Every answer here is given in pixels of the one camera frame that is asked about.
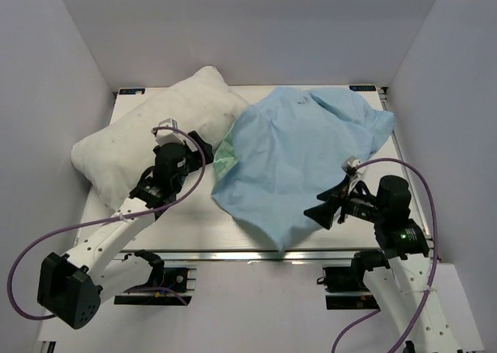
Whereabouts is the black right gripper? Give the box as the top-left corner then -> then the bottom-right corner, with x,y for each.
303,175 -> 385,229

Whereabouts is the blue green satin pillowcase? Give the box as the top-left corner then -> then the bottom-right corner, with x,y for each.
211,87 -> 394,251

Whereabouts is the white pillow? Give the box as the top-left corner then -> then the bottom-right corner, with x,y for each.
71,65 -> 249,214

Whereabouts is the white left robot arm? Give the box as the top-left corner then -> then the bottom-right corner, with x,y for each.
37,126 -> 214,330

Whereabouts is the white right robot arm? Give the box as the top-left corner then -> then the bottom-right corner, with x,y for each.
304,175 -> 462,352

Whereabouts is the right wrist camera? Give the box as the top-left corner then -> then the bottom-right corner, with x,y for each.
342,156 -> 362,179

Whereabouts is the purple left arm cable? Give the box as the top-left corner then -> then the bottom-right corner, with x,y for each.
6,126 -> 207,322

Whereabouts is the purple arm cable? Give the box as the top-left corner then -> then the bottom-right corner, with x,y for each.
330,157 -> 439,353
6,126 -> 207,322

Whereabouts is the aluminium front table rail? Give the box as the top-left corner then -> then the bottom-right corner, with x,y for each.
116,247 -> 366,265

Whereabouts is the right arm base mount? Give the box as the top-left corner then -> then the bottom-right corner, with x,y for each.
316,250 -> 389,310

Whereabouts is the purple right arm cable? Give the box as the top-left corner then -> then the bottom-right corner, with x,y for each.
330,157 -> 439,353

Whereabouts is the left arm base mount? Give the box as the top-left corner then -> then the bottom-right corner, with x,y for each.
113,250 -> 196,306

